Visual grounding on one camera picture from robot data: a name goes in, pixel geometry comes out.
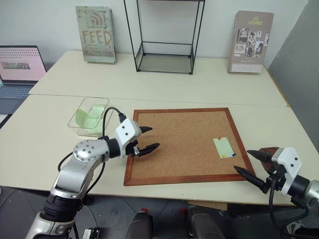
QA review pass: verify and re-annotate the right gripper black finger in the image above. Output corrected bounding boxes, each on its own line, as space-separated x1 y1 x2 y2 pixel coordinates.
246 149 274 165
233 166 270 194

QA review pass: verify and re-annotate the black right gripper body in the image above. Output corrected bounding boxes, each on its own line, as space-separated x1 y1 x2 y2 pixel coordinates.
263 164 288 195

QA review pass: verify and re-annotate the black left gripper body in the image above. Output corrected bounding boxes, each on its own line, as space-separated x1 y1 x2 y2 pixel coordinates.
124 139 140 157

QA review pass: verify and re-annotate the pale green paper note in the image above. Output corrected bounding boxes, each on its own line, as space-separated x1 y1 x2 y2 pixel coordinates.
213 136 235 159

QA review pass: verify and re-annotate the pale green note stack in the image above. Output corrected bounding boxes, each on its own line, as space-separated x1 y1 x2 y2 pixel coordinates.
83 106 105 129

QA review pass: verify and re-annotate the clear plastic tray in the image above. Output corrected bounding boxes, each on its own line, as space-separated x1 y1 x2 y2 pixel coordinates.
68 97 110 137

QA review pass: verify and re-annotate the dark rounded grey shape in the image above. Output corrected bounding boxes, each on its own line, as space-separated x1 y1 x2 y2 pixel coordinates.
186 205 225 239
125 211 154 239

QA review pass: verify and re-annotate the small black labelled box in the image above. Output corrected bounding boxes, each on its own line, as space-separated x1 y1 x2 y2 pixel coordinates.
83 228 99 239

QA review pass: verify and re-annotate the grey FEED book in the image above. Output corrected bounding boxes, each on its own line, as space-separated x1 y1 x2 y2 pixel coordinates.
75 6 117 64

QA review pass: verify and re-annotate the beige HOMES book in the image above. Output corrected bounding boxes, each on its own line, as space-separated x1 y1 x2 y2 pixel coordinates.
227 10 274 75

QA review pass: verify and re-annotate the open laptop with pink screen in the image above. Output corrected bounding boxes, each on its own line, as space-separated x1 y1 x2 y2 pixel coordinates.
0 45 47 115

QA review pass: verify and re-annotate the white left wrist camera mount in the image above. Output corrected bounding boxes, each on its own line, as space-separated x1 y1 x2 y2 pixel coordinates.
114 118 143 159

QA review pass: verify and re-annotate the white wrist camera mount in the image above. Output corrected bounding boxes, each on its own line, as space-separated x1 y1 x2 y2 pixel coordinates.
114 118 143 159
271 147 304 197

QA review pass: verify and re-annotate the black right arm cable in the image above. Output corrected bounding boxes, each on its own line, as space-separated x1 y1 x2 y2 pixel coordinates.
268 178 310 239

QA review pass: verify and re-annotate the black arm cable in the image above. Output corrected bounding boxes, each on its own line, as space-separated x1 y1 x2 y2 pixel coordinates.
268 178 310 239
57 107 127 200

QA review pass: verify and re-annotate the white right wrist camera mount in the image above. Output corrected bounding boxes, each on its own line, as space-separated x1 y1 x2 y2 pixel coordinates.
271 147 304 197

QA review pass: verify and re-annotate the cork board with wooden frame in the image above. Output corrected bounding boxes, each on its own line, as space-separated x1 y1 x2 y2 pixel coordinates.
124 107 257 187

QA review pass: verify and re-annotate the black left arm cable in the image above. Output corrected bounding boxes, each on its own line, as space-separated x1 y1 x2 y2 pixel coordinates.
57 107 127 200

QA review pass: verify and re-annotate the black wire frame shelf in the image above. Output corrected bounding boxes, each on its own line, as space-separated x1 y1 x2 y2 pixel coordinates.
124 0 206 75

